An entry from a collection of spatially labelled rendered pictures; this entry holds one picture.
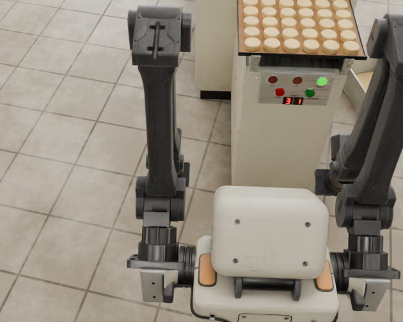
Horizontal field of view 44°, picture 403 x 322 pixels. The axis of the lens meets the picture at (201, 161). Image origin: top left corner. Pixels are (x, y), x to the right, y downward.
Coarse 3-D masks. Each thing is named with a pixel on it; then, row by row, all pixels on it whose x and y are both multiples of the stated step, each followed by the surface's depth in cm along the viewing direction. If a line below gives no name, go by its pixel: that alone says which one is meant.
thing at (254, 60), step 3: (249, 57) 160; (252, 57) 154; (255, 57) 154; (258, 57) 154; (249, 60) 159; (252, 60) 155; (255, 60) 155; (258, 60) 155; (249, 63) 159; (252, 63) 157; (255, 63) 156; (258, 63) 156; (249, 66) 158; (252, 66) 158; (255, 66) 157; (258, 66) 158; (249, 69) 158; (252, 69) 158; (255, 69) 158
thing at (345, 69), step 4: (340, 60) 159; (344, 60) 154; (348, 60) 154; (352, 60) 154; (340, 64) 158; (344, 64) 156; (348, 64) 155; (340, 68) 158; (344, 68) 157; (348, 68) 157; (340, 72) 158; (344, 72) 158; (348, 72) 158
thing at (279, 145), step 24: (240, 72) 188; (336, 72) 162; (240, 96) 183; (336, 96) 171; (240, 120) 182; (264, 120) 180; (288, 120) 180; (312, 120) 180; (240, 144) 192; (264, 144) 191; (288, 144) 190; (312, 144) 190; (240, 168) 203; (264, 168) 202; (288, 168) 202; (312, 168) 201
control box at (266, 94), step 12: (264, 72) 159; (276, 72) 159; (288, 72) 159; (300, 72) 160; (312, 72) 160; (324, 72) 160; (264, 84) 163; (276, 84) 163; (288, 84) 163; (300, 84) 163; (312, 84) 162; (324, 84) 162; (264, 96) 167; (276, 96) 167; (288, 96) 167; (300, 96) 167; (312, 96) 167; (324, 96) 166
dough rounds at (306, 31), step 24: (240, 0) 174; (264, 0) 170; (288, 0) 171; (312, 0) 174; (336, 0) 171; (240, 24) 165; (264, 24) 162; (288, 24) 162; (312, 24) 162; (336, 24) 166; (240, 48) 157; (264, 48) 156; (288, 48) 155; (312, 48) 154; (336, 48) 154; (360, 48) 158
